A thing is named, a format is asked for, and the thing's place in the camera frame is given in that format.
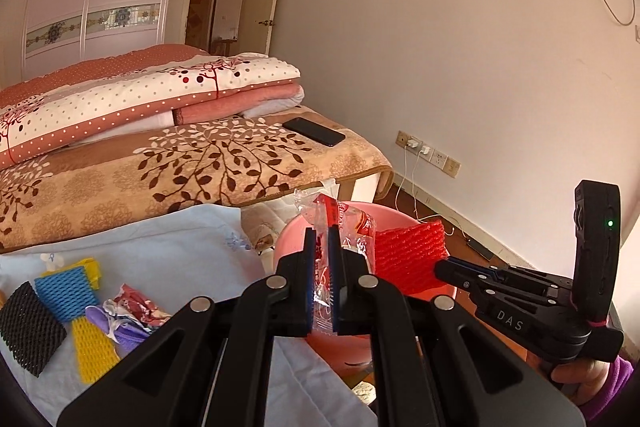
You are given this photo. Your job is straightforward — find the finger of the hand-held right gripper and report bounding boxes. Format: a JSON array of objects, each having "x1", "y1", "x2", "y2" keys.
[
  {"x1": 449, "y1": 257, "x2": 512, "y2": 286},
  {"x1": 433, "y1": 258, "x2": 497, "y2": 304}
]

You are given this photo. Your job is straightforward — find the white charger cable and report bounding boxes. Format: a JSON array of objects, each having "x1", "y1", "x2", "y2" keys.
[{"x1": 394, "y1": 147, "x2": 496, "y2": 260}]

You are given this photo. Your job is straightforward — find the black device on cable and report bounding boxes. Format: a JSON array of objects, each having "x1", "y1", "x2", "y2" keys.
[{"x1": 466, "y1": 237, "x2": 494, "y2": 259}]

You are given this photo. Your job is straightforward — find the blue foam net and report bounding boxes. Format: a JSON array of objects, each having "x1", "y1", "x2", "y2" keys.
[{"x1": 34, "y1": 266, "x2": 101, "y2": 323}]

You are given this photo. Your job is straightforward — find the beige leaf-print blanket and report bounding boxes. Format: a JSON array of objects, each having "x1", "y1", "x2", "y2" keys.
[{"x1": 0, "y1": 106, "x2": 395, "y2": 254}]

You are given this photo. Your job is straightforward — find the black foam net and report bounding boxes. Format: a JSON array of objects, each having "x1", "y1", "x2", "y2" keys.
[{"x1": 0, "y1": 281, "x2": 68, "y2": 378}]

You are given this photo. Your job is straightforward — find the white folded blanket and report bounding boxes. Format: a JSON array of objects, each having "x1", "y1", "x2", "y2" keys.
[{"x1": 240, "y1": 88, "x2": 306, "y2": 118}]

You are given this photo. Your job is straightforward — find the black smartphone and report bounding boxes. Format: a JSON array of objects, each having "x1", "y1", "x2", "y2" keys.
[{"x1": 282, "y1": 117, "x2": 347, "y2": 148}]

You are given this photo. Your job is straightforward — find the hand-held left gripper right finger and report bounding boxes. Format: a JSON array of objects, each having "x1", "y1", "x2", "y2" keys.
[{"x1": 329, "y1": 226, "x2": 587, "y2": 427}]

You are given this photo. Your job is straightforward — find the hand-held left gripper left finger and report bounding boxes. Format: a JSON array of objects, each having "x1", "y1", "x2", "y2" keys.
[{"x1": 56, "y1": 227, "x2": 318, "y2": 427}]

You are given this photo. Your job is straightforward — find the pink folded blanket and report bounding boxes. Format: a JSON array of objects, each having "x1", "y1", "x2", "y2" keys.
[{"x1": 172, "y1": 79, "x2": 303, "y2": 126}]

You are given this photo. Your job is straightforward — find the person's right forearm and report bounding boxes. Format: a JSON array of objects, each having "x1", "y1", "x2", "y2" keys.
[{"x1": 582, "y1": 354, "x2": 636, "y2": 424}]

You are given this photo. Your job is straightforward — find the light blue cloth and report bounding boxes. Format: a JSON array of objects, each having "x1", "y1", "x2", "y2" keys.
[{"x1": 0, "y1": 204, "x2": 379, "y2": 427}]

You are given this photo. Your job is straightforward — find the pink plastic bin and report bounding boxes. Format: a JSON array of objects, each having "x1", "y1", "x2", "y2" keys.
[{"x1": 272, "y1": 201, "x2": 457, "y2": 370}]

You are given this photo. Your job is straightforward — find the red white wrapper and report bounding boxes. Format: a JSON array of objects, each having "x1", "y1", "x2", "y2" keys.
[{"x1": 102, "y1": 284, "x2": 174, "y2": 334}]

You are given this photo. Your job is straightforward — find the dotted tree-print folded quilt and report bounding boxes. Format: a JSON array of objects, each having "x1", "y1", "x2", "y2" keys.
[{"x1": 0, "y1": 44, "x2": 302, "y2": 168}]

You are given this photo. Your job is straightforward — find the clear red-print snack wrapper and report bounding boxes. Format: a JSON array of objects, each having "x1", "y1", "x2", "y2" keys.
[{"x1": 292, "y1": 188, "x2": 379, "y2": 338}]

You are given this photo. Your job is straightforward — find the person's right hand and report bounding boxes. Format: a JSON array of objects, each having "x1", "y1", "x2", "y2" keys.
[{"x1": 550, "y1": 359, "x2": 612, "y2": 408}]

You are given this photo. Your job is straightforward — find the yellow foam net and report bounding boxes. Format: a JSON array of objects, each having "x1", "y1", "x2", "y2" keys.
[
  {"x1": 41, "y1": 257, "x2": 104, "y2": 292},
  {"x1": 70, "y1": 314, "x2": 121, "y2": 384}
]

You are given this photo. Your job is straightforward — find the purple wrapper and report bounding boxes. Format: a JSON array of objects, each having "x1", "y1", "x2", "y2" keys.
[{"x1": 85, "y1": 304, "x2": 151, "y2": 351}]

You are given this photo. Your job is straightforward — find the red foam net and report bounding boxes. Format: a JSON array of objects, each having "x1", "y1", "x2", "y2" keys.
[{"x1": 372, "y1": 219, "x2": 448, "y2": 299}]

